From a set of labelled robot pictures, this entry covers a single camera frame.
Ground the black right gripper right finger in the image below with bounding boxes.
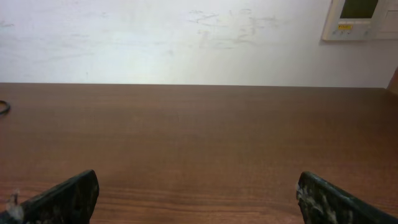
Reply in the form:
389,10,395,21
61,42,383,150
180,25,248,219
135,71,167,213
296,171,397,224

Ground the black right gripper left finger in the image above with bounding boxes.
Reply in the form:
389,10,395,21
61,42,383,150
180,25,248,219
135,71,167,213
1,170,100,224

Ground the thin black micro cable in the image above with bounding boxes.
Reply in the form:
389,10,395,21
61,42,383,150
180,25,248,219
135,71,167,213
0,100,12,116

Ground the white wall control panel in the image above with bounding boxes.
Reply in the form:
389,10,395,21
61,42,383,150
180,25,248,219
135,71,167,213
322,0,397,41

